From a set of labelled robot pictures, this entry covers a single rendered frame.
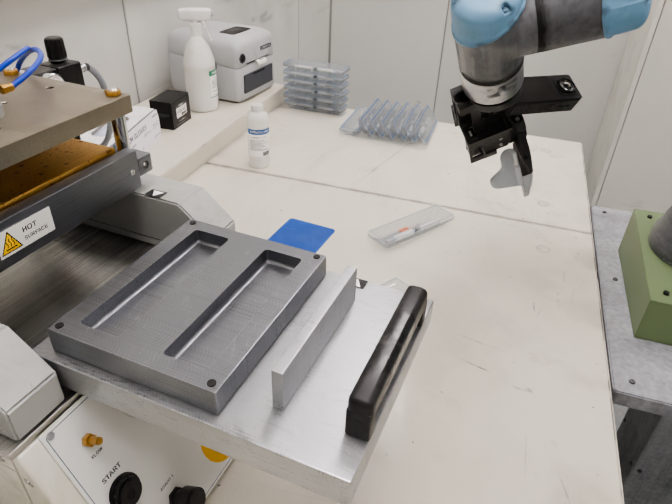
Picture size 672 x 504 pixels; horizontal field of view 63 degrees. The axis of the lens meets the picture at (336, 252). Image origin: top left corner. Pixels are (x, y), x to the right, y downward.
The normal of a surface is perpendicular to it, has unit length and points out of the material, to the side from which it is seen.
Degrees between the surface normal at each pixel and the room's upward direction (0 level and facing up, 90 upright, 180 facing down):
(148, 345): 0
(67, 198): 90
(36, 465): 65
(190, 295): 0
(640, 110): 90
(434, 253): 0
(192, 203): 41
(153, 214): 90
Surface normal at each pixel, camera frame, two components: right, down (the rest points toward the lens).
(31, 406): 0.92, 0.25
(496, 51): 0.04, 0.93
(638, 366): 0.04, -0.83
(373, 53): -0.31, 0.52
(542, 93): 0.21, -0.47
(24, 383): 0.62, -0.47
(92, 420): 0.85, -0.13
